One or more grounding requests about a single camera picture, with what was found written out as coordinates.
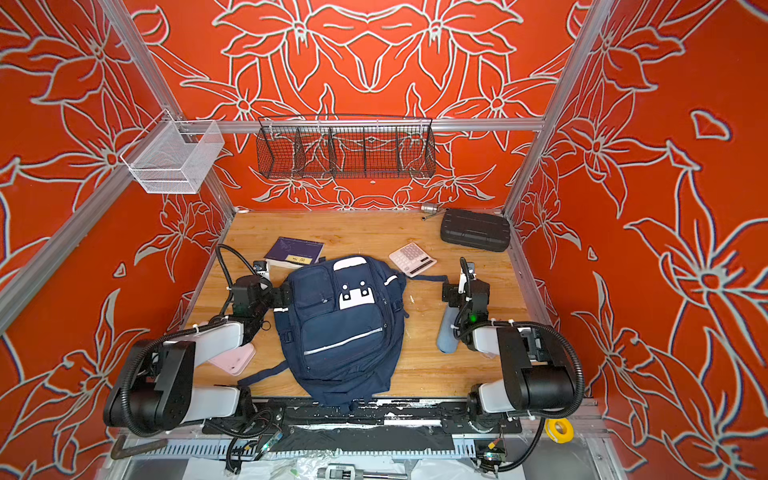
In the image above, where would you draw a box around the purple notebook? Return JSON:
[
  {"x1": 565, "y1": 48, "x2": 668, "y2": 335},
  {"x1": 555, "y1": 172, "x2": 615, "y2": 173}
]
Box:
[{"x1": 264, "y1": 236, "x2": 324, "y2": 269}]

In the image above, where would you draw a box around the navy blue student backpack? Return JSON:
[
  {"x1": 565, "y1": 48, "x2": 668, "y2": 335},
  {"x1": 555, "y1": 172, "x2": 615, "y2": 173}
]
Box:
[{"x1": 237, "y1": 254, "x2": 449, "y2": 412}]

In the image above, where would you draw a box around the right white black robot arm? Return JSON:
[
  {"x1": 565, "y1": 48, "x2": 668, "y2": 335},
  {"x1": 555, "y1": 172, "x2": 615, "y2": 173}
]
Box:
[{"x1": 436, "y1": 258, "x2": 586, "y2": 419}]

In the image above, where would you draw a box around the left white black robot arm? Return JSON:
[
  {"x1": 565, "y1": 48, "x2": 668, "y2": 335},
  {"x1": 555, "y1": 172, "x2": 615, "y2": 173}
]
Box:
[{"x1": 102, "y1": 244, "x2": 281, "y2": 437}]

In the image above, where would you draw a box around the grey pencil pouch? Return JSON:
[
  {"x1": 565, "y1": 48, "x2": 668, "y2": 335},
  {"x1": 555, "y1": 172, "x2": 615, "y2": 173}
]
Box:
[{"x1": 436, "y1": 306, "x2": 460, "y2": 354}]

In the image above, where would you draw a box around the black plastic tool case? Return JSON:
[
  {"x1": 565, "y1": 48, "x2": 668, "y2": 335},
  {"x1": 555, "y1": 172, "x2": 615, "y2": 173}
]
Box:
[{"x1": 440, "y1": 208, "x2": 511, "y2": 252}]

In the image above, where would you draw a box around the pink calculator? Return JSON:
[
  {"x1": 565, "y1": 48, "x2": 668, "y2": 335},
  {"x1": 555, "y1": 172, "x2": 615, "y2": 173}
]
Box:
[{"x1": 389, "y1": 242, "x2": 436, "y2": 278}]

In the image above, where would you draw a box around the pink flat case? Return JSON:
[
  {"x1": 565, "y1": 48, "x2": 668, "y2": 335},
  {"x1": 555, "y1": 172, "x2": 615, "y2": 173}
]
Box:
[{"x1": 207, "y1": 343, "x2": 256, "y2": 377}]

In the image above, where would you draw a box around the small silver metal cylinder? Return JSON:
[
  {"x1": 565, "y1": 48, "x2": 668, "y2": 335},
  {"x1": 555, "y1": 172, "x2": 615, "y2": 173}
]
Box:
[{"x1": 420, "y1": 202, "x2": 444, "y2": 220}]

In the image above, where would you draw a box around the yellow tape roll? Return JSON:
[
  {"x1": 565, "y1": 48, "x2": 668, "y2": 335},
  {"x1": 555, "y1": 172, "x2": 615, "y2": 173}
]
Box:
[{"x1": 545, "y1": 418, "x2": 575, "y2": 444}]

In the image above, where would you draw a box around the dark metal hex key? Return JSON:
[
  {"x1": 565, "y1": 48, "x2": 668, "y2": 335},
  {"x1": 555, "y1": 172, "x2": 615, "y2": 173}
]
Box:
[{"x1": 110, "y1": 435, "x2": 168, "y2": 460}]

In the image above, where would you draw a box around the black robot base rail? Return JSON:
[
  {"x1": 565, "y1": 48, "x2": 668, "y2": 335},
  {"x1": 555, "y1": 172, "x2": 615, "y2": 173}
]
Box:
[{"x1": 201, "y1": 395, "x2": 523, "y2": 457}]

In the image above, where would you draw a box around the black wire wall basket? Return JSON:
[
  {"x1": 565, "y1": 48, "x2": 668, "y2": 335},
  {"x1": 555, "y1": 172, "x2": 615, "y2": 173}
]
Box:
[{"x1": 255, "y1": 115, "x2": 437, "y2": 180}]

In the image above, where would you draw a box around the white wire mesh basket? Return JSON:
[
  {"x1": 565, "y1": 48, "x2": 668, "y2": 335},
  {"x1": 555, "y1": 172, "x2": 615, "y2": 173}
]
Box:
[{"x1": 118, "y1": 109, "x2": 225, "y2": 195}]

